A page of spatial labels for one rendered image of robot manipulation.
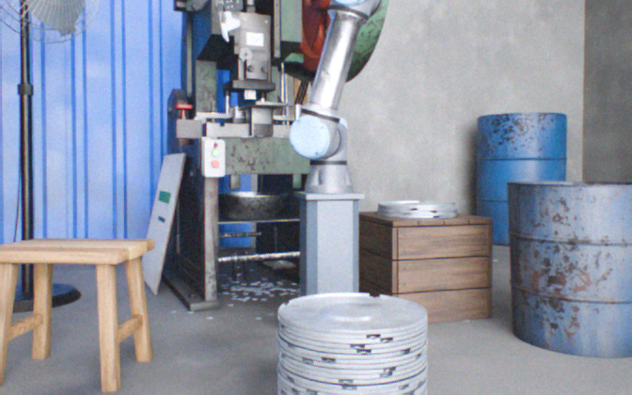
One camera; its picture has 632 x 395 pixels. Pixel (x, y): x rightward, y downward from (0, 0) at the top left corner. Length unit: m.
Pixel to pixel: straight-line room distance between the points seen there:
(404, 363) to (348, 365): 0.10
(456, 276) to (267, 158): 0.85
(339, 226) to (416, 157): 2.62
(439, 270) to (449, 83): 2.65
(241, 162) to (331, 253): 0.70
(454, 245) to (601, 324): 0.50
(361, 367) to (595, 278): 0.93
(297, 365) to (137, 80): 2.71
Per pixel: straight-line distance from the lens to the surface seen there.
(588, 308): 1.81
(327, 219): 1.69
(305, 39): 2.92
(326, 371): 1.05
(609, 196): 1.77
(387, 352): 1.05
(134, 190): 3.54
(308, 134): 1.58
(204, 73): 2.67
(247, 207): 2.36
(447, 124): 4.45
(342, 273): 1.73
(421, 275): 1.98
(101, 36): 3.60
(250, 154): 2.26
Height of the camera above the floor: 0.53
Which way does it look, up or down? 1 degrees down
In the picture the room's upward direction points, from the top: straight up
